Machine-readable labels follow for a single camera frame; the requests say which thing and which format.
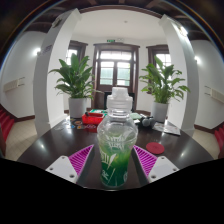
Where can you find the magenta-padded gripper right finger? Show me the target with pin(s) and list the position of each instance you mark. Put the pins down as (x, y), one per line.
(146, 160)

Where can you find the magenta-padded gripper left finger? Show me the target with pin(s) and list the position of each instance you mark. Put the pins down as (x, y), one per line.
(80, 160)

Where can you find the clear bottle with green drink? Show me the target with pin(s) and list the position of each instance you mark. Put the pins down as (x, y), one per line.
(116, 140)

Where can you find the flat round red coaster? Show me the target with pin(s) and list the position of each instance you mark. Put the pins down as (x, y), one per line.
(155, 148)

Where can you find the grey round objects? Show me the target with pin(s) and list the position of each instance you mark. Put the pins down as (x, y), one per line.
(146, 121)

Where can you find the red box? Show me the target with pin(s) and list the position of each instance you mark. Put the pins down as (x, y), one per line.
(93, 119)

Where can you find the green book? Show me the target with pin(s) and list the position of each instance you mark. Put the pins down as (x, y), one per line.
(136, 116)

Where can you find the black chair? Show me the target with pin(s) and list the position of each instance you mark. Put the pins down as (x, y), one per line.
(106, 100)

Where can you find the red carpeted stairs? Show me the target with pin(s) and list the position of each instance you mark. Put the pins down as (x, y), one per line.
(220, 140)
(6, 123)

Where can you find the potted plant in white pot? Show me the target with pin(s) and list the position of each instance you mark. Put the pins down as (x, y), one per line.
(75, 78)
(163, 83)

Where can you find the dark wooden glazed door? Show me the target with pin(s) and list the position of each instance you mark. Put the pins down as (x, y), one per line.
(115, 71)

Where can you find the dark wooden framed window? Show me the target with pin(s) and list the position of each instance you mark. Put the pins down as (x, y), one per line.
(165, 58)
(71, 53)

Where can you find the green exit sign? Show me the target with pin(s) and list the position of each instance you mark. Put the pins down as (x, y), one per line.
(111, 40)

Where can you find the column lamp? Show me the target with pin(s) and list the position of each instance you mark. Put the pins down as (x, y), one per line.
(183, 31)

